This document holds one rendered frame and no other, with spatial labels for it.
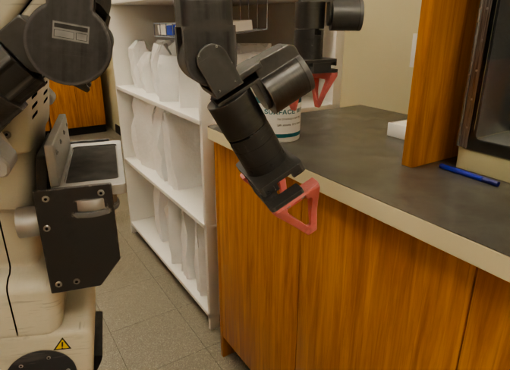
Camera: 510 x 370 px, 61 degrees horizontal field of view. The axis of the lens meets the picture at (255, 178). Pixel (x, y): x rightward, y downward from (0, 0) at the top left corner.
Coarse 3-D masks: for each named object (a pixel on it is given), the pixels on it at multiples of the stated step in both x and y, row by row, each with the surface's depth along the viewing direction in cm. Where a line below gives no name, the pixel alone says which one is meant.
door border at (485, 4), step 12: (480, 0) 86; (492, 0) 84; (480, 24) 87; (480, 36) 88; (480, 48) 88; (480, 60) 88; (468, 84) 91; (468, 96) 92; (468, 108) 93; (468, 120) 93; (468, 132) 94
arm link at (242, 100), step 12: (252, 84) 50; (228, 96) 50; (240, 96) 49; (252, 96) 51; (264, 96) 51; (216, 108) 50; (228, 108) 50; (240, 108) 50; (252, 108) 51; (216, 120) 51; (228, 120) 50; (240, 120) 50; (252, 120) 51; (264, 120) 52; (228, 132) 52; (240, 132) 51; (252, 132) 51
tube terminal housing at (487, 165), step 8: (464, 152) 97; (472, 152) 95; (464, 160) 97; (472, 160) 95; (480, 160) 94; (488, 160) 92; (496, 160) 91; (504, 160) 89; (464, 168) 97; (472, 168) 96; (480, 168) 94; (488, 168) 93; (496, 168) 91; (504, 168) 90; (488, 176) 93; (496, 176) 91; (504, 176) 90
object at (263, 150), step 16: (240, 144) 52; (256, 144) 52; (272, 144) 53; (240, 160) 55; (256, 160) 53; (272, 160) 54; (288, 160) 54; (256, 176) 55; (272, 176) 53; (272, 192) 52
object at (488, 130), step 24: (504, 0) 83; (504, 24) 83; (504, 48) 84; (480, 72) 89; (504, 72) 85; (480, 96) 90; (504, 96) 86; (480, 120) 91; (504, 120) 87; (480, 144) 92; (504, 144) 88
